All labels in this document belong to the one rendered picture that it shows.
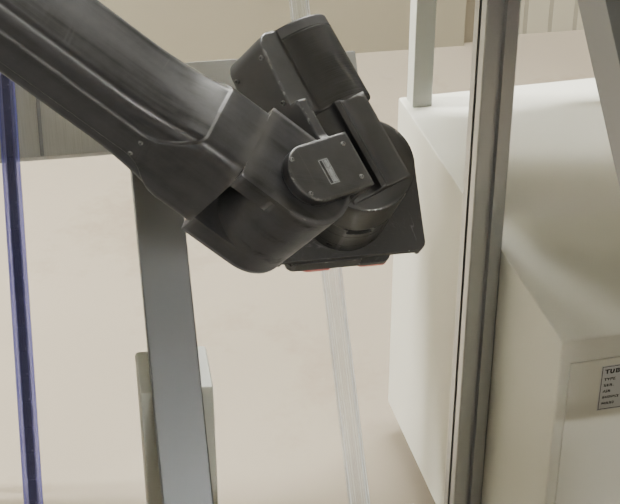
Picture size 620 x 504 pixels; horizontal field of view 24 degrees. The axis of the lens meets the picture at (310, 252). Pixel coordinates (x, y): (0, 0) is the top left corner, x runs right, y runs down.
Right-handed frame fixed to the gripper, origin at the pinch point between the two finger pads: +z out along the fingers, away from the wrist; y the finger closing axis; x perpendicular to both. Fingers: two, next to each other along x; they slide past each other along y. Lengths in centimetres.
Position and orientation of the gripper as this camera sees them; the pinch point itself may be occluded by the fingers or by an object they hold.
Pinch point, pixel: (327, 240)
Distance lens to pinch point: 105.0
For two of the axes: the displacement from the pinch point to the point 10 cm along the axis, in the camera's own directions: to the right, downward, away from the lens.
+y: -9.9, 0.9, -1.3
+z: -1.1, 2.2, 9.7
